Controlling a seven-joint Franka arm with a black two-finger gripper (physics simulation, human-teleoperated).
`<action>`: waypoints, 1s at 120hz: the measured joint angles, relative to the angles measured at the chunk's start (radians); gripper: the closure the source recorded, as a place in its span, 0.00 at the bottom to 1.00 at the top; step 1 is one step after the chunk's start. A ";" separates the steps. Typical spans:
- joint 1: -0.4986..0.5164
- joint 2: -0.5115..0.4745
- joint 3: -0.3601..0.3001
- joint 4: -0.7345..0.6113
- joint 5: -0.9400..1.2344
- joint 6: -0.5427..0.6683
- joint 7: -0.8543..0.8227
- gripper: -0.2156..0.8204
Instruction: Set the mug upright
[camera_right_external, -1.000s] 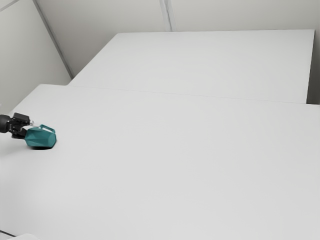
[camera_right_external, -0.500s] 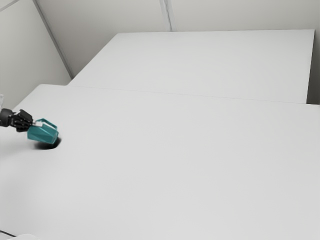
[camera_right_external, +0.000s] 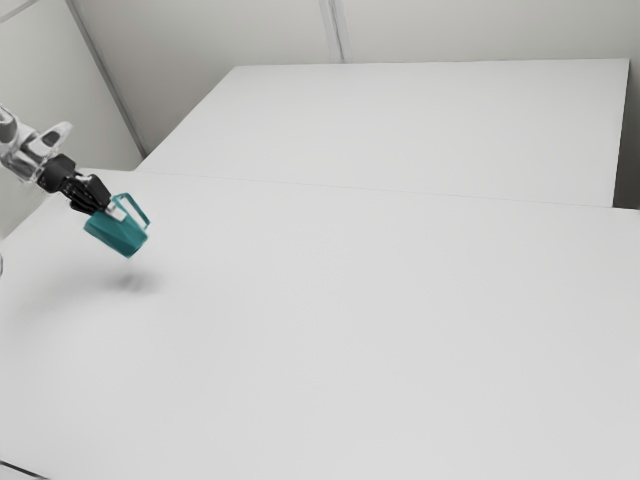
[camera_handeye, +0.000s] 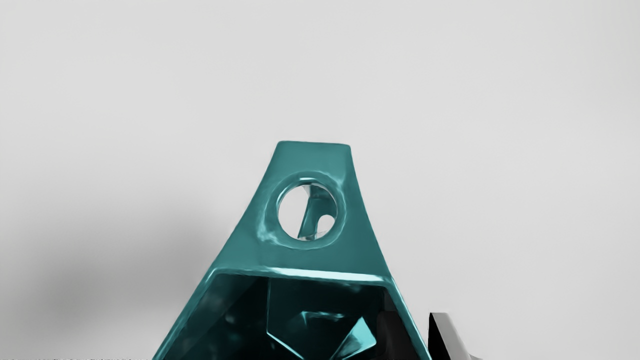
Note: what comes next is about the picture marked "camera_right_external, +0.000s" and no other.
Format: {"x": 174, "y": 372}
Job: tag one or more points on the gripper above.
{"x": 56, "y": 172}

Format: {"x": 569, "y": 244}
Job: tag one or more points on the teal faceted mug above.
{"x": 117, "y": 231}

